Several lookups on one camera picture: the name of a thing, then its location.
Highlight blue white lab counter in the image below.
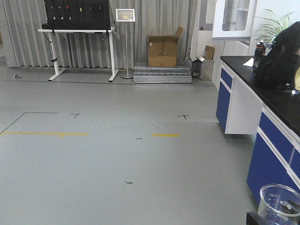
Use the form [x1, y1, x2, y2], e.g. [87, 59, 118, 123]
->
[216, 56, 300, 203]

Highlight small cardboard box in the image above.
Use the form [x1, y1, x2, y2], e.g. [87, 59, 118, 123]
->
[203, 45, 215, 60]

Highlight dark water bottle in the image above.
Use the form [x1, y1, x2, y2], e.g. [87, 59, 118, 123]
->
[252, 39, 265, 72]

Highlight large cardboard box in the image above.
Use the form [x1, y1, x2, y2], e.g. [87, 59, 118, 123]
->
[147, 26, 184, 68]

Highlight grey curtain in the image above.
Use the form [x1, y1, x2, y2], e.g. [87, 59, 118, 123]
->
[0, 0, 200, 68]

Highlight green potted plant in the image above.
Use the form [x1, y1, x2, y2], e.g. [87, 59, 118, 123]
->
[253, 8, 295, 44]

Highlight black pegboard panel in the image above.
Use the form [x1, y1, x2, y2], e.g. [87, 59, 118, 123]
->
[42, 0, 111, 30]

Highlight white fume hood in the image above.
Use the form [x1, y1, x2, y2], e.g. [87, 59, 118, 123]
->
[212, 0, 256, 42]

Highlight white paper on counter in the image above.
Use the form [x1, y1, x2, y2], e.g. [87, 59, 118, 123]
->
[243, 58, 254, 67]

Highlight white standing desk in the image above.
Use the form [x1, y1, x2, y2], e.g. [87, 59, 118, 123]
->
[38, 26, 118, 83]

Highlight clear glass beaker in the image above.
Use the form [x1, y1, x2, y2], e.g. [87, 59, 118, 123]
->
[258, 184, 300, 225]

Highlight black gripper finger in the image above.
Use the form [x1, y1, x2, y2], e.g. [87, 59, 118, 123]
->
[246, 211, 269, 225]

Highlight metal grate steps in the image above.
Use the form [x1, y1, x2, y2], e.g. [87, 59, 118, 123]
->
[133, 61, 194, 87]

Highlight sign stand with picture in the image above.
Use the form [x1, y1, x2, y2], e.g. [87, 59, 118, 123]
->
[115, 8, 135, 79]

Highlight person with black hair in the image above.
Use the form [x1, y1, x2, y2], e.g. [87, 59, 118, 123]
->
[255, 21, 300, 88]

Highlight steel waste bin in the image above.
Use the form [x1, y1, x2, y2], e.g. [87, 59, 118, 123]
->
[191, 55, 214, 81]

